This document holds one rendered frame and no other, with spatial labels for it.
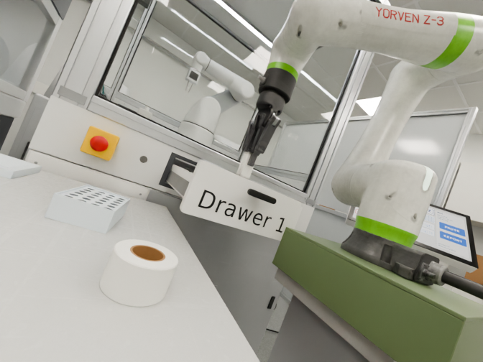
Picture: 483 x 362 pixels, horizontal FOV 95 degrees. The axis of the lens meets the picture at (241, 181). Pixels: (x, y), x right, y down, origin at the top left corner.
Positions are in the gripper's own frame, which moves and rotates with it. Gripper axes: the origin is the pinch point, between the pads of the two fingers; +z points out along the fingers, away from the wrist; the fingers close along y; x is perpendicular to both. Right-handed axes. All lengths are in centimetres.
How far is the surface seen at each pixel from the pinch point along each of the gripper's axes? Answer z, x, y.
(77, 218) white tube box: 19.9, -30.7, 13.1
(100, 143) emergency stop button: 8.5, -33.9, -13.9
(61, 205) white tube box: 18.6, -33.2, 12.7
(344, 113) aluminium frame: -45, 49, -20
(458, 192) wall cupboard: -89, 324, -62
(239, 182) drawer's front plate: 5.6, -5.8, 10.8
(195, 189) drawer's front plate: 10.2, -14.3, 10.7
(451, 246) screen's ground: -4, 104, 13
